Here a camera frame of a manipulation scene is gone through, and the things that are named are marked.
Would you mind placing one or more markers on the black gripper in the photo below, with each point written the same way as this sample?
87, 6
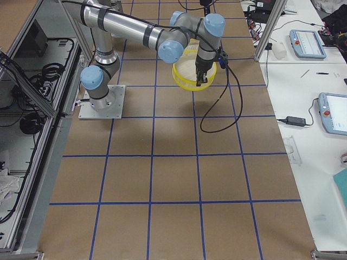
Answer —
203, 64

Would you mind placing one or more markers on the yellow steamer top layer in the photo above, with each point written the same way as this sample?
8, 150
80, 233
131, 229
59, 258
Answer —
184, 72

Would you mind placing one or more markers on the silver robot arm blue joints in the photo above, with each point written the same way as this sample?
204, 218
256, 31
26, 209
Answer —
168, 42

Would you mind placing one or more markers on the white plastic bottle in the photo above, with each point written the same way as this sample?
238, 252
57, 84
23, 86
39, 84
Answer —
279, 50

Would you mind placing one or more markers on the black power adapter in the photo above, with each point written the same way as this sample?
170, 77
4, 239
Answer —
294, 121

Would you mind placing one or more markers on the upper blue teach pendant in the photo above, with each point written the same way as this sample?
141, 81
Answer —
307, 44

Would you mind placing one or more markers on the blue teach pendant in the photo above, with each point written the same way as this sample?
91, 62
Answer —
332, 110
307, 44

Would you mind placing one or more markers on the clear plastic holder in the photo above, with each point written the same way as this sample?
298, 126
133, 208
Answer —
292, 151

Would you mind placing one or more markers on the lower blue teach pendant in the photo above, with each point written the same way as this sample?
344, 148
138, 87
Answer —
332, 110

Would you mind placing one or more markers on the teal folder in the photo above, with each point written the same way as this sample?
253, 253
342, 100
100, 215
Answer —
341, 181

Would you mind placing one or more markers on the white crumpled cloth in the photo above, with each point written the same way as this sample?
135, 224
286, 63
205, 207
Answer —
9, 183

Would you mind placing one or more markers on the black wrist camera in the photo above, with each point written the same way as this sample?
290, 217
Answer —
222, 58

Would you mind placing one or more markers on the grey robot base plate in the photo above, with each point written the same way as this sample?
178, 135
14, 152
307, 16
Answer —
110, 107

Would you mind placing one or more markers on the aluminium frame post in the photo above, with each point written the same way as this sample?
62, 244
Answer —
272, 21

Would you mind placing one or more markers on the aluminium side rail frame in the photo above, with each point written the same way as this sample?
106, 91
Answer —
43, 51

